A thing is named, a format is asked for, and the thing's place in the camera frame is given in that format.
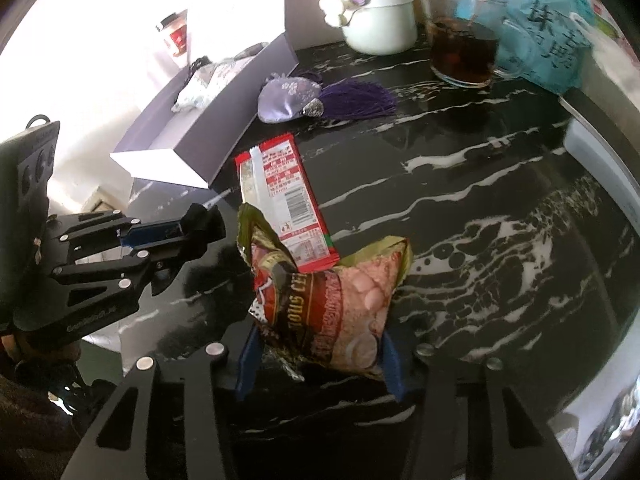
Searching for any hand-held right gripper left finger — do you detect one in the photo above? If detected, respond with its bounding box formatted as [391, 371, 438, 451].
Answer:
[60, 327, 261, 480]

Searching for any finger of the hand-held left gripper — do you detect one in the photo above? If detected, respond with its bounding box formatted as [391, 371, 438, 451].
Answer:
[47, 211, 186, 263]
[52, 250, 173, 296]

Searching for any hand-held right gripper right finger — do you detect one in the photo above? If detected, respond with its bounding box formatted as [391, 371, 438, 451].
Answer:
[380, 330, 581, 480]

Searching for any small black object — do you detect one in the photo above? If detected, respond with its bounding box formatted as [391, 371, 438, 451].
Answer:
[180, 204, 226, 261]

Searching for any green gold snack packet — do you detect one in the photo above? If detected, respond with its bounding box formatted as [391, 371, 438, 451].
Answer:
[236, 202, 413, 381]

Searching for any white gift box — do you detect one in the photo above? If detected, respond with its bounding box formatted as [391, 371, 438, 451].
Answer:
[109, 32, 301, 192]

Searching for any white printed snack packet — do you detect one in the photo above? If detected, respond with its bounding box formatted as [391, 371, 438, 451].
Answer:
[171, 56, 258, 113]

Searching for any person's left forearm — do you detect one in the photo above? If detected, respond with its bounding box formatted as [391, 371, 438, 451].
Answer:
[0, 365, 121, 480]

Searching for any person's left hand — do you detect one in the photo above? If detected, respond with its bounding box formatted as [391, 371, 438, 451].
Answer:
[0, 332, 81, 368]

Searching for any red snack packet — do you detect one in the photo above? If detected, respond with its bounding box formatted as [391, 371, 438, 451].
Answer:
[235, 132, 341, 273]

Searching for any purple tasselled sachet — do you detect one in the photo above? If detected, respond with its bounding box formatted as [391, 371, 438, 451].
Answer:
[257, 72, 398, 123]

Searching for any red jar with black lid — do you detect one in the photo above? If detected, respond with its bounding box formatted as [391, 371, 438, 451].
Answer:
[155, 10, 193, 58]

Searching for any white flat box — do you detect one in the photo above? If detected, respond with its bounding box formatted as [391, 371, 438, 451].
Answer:
[284, 0, 346, 51]

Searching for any white box device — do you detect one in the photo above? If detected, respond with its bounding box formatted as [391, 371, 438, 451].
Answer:
[560, 90, 640, 201]

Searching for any white bottle with plush toy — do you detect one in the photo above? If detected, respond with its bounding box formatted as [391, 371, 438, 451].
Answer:
[320, 0, 418, 56]

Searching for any glass mug of dark tea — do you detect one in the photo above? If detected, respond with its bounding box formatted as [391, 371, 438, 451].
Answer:
[417, 0, 523, 88]

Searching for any teal plastic bag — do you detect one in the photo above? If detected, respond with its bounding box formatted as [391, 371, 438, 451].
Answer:
[457, 0, 596, 96]

